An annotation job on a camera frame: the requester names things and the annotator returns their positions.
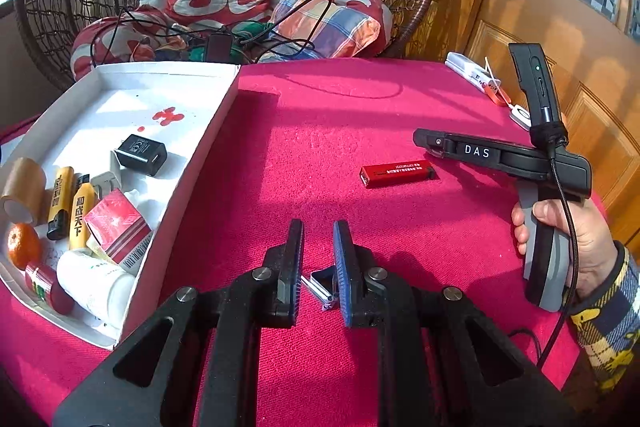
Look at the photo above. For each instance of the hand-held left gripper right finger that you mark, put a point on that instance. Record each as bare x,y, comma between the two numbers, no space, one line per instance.
345,282

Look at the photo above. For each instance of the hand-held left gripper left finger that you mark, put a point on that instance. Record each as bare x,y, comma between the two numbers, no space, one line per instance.
292,287

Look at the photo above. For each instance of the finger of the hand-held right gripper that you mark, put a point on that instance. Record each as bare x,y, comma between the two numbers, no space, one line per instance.
475,151

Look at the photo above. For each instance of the metal nail clipper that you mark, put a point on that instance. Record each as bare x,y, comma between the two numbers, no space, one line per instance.
315,287

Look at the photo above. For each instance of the red lighter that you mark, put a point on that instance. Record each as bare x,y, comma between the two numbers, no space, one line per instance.
395,174

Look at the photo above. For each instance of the white cardboard box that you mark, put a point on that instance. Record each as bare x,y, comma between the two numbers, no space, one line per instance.
125,107

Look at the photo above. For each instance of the person's right forearm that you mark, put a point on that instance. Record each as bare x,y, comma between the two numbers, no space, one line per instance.
610,332

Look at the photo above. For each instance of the person's right hand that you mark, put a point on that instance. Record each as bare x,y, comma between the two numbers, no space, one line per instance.
590,242

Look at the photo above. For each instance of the small white square charger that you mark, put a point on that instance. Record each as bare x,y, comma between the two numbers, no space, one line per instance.
521,117

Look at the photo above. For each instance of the wooden door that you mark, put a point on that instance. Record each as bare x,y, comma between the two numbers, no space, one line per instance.
500,7

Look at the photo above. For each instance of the pink tablecloth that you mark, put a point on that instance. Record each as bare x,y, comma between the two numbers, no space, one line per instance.
325,132

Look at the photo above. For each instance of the red cigarette pack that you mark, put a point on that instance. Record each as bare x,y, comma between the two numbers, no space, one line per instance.
115,222

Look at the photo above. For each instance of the plaid cushion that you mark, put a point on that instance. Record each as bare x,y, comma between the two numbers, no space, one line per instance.
330,24

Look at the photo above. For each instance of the white plastic bottle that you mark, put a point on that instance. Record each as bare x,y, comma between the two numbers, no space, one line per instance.
95,287

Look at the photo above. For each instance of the black charger adapter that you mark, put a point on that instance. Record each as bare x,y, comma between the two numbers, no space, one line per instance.
140,154

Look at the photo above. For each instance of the grey white plug adapter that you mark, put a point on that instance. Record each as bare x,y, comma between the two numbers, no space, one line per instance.
106,184

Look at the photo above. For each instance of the yellow lighter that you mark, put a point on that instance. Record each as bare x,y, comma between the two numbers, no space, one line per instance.
60,197
80,217

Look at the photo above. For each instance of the small red cylinder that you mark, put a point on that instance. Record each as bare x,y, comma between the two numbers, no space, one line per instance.
47,287

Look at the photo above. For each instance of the black power adapter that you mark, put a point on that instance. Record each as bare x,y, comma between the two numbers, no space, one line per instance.
218,48

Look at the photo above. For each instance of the green cloth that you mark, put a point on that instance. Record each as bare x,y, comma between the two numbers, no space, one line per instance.
250,32

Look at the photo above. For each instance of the tangerine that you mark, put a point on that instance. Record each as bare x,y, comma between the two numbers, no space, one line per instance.
24,247

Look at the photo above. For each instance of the brown cardboard tape roll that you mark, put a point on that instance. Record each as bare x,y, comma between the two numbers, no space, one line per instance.
22,187

